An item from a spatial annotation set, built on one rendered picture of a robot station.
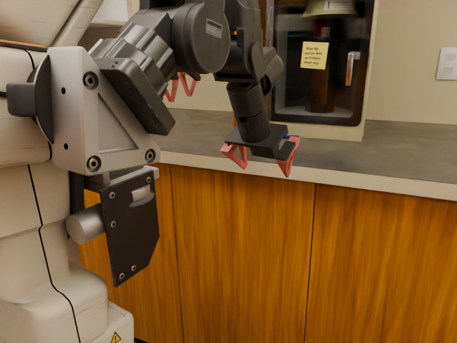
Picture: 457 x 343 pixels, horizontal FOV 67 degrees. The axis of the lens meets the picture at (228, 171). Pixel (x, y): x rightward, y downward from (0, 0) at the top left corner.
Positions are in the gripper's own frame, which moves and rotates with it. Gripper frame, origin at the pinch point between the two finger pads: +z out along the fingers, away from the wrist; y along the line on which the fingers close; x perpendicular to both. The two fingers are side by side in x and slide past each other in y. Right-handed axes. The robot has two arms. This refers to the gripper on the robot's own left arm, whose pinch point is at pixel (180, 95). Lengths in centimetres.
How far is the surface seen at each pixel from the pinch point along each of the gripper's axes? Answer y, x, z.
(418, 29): 75, -61, -15
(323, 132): 31.3, -33.9, 15.8
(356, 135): 31, -44, 16
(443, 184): 1, -64, 18
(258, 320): 3, -20, 73
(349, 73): 25.4, -40.9, -3.3
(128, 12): 73, 69, -29
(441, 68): 74, -70, -1
